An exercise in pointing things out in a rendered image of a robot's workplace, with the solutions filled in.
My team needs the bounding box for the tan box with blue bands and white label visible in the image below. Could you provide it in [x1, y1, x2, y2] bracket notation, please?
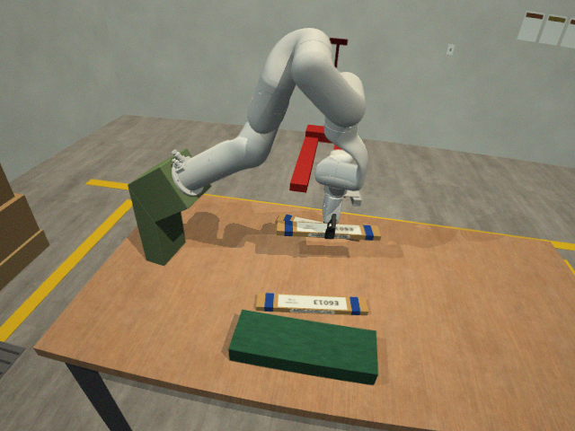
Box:
[277, 213, 359, 242]
[277, 220, 381, 241]
[256, 293, 368, 315]

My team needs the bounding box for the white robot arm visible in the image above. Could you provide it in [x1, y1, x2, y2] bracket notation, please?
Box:
[172, 28, 368, 207]

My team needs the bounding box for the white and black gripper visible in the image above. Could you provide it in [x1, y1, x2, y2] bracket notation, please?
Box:
[322, 191, 343, 239]

